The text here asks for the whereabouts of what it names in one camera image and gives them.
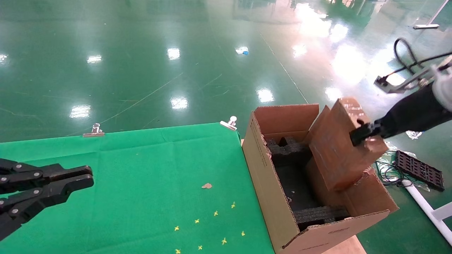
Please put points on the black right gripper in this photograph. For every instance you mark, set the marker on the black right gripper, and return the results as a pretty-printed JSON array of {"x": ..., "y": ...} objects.
[{"x": 413, "y": 113}]

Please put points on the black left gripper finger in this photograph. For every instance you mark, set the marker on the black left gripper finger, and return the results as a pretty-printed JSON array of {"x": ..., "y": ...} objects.
[
  {"x": 46, "y": 195},
  {"x": 46, "y": 173}
]

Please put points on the small brown cardboard box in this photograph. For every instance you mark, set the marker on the small brown cardboard box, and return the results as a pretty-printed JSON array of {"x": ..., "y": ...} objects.
[{"x": 335, "y": 158}]

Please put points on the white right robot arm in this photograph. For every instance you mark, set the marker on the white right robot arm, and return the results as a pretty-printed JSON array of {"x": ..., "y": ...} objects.
[{"x": 444, "y": 88}]

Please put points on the large open brown carton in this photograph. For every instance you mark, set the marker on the large open brown carton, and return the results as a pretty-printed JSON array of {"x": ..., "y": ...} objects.
[{"x": 268, "y": 197}]

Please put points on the small cardboard scrap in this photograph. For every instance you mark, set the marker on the small cardboard scrap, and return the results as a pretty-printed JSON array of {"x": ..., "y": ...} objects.
[{"x": 206, "y": 185}]

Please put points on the clear plastic wrap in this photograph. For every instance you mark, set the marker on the clear plastic wrap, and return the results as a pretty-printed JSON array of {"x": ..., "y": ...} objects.
[{"x": 414, "y": 134}]

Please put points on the silver binder clip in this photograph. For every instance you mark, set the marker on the silver binder clip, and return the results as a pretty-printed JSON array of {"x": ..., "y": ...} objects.
[
  {"x": 229, "y": 124},
  {"x": 94, "y": 131}
]

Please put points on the black perforated tray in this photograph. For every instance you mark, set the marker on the black perforated tray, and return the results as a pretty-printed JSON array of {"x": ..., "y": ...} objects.
[{"x": 420, "y": 171}]

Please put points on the black foam block insert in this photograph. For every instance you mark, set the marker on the black foam block insert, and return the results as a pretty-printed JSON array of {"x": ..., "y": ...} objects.
[{"x": 286, "y": 151}]

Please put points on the green table cloth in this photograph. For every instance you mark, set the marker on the green table cloth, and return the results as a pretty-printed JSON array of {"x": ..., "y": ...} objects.
[{"x": 123, "y": 183}]

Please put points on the black foam strip insert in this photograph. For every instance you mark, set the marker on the black foam strip insert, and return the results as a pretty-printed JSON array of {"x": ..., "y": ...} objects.
[{"x": 317, "y": 215}]

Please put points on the white floor bar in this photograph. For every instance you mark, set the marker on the white floor bar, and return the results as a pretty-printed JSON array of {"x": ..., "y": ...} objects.
[{"x": 425, "y": 26}]

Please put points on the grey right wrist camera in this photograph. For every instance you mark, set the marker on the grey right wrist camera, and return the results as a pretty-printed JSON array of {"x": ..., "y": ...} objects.
[{"x": 395, "y": 86}]

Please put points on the white table leg frame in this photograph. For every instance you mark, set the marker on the white table leg frame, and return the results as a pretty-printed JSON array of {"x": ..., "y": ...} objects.
[{"x": 422, "y": 203}]

